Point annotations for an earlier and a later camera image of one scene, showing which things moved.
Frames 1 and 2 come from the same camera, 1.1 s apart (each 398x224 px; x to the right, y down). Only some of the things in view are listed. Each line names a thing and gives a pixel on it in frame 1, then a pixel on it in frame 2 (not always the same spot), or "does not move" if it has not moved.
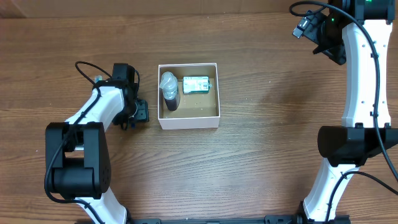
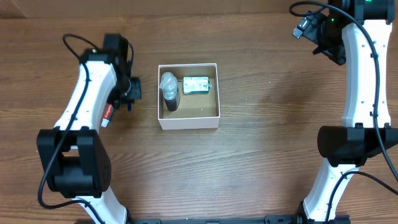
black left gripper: (143, 112) → (136, 91)
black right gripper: (336, 51) does not move
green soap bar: (196, 84) does not move
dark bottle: (169, 87) does not move
